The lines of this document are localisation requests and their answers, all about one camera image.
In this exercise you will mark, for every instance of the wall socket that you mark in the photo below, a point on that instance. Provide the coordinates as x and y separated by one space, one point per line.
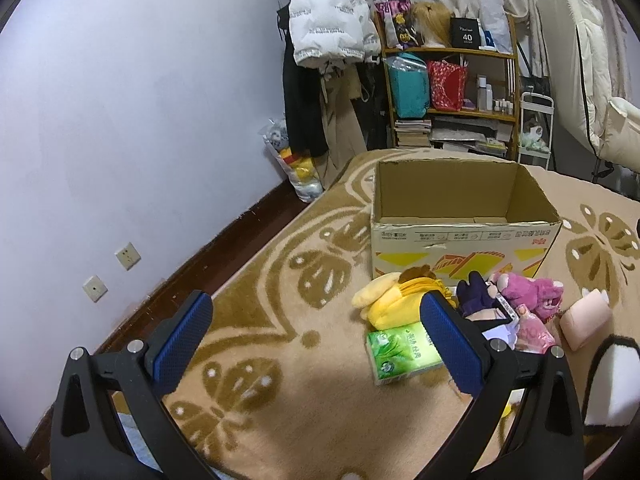
128 256
94 288

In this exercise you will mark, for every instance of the red patterned bag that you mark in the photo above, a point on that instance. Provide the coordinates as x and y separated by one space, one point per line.
447 84

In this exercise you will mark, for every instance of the black hanging garment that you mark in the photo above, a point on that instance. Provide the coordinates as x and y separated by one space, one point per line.
301 94

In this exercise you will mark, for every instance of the white trolley cart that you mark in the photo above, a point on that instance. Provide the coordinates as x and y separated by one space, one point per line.
536 129

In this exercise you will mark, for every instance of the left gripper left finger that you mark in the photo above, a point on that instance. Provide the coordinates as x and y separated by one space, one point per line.
87 439

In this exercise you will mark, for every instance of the wooden shelf unit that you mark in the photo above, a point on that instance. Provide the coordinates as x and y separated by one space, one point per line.
490 89

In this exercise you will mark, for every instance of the black box with 40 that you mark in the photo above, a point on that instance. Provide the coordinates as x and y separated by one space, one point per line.
465 33

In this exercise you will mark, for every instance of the upper wall socket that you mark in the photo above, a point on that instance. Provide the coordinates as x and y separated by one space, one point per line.
128 256

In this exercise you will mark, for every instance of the yellow plush toy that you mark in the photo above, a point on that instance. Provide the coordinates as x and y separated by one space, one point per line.
393 299

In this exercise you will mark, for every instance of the teal bag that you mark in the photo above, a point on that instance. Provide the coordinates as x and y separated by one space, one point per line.
409 84

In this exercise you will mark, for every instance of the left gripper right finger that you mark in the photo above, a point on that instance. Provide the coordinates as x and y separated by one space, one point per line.
546 438

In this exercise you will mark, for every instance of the open cardboard box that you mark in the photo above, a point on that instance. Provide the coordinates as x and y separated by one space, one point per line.
458 215

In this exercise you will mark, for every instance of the bag of plush toys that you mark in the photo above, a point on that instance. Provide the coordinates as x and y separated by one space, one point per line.
299 168

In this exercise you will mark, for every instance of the lower wall socket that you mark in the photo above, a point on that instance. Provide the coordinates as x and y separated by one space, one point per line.
94 288

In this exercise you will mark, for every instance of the white puffer jacket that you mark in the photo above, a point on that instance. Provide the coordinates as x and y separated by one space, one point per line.
330 34

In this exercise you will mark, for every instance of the green tissue pack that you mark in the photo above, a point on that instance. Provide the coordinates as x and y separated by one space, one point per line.
401 352

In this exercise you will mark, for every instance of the pink plush pillow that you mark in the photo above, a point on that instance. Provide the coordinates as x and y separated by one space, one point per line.
585 317

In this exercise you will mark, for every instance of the stack of books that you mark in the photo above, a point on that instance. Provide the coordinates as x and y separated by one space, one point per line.
413 133

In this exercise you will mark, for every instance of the blonde wig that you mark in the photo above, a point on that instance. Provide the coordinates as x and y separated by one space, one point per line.
432 21

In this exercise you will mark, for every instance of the pink bear plush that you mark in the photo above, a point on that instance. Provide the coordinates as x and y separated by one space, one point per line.
541 296

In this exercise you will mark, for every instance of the purple haired plush doll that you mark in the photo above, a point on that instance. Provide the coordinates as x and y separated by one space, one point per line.
481 303

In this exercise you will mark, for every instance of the beige coat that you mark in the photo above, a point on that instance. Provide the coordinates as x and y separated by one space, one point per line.
340 124

